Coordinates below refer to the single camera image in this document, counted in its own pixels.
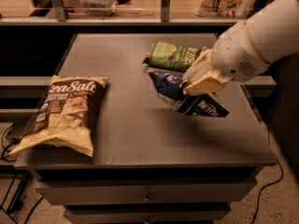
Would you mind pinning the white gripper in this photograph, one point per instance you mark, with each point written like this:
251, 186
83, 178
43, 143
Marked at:
235, 52

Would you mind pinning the blue Kettle chip bag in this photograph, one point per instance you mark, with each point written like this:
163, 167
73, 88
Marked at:
169, 88

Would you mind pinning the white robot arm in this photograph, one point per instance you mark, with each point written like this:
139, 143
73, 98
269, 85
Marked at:
274, 30

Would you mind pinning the green Kettle chip bag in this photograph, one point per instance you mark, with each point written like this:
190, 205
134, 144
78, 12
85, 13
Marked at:
171, 57

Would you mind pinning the colourful printed bag on shelf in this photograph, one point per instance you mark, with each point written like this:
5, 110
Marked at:
225, 8

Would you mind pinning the brown sea salt chip bag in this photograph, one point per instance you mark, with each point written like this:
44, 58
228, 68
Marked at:
67, 116

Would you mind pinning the grey drawer cabinet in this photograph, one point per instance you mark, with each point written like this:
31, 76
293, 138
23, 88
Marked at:
192, 167

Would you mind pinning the clear plastic container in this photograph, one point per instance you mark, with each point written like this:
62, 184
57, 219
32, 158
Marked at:
101, 8

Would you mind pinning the round drawer knob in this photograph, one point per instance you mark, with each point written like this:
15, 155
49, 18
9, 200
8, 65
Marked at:
147, 199

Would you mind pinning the metal shelf rail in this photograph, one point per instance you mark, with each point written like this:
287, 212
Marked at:
24, 12

